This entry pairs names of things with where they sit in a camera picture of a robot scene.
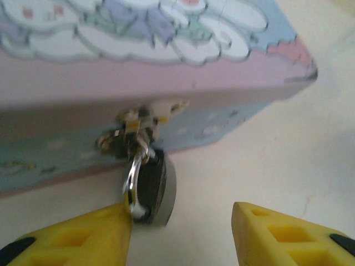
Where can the light blue plastic packet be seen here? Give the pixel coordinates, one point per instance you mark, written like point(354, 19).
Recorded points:
point(83, 74)

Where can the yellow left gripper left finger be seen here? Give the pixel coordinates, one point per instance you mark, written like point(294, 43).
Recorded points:
point(69, 238)

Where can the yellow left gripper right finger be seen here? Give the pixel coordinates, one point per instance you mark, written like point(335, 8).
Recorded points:
point(291, 238)

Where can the metal box latch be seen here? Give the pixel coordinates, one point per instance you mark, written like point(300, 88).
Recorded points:
point(138, 122)

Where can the silver padlock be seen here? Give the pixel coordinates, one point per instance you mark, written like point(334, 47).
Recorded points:
point(155, 185)

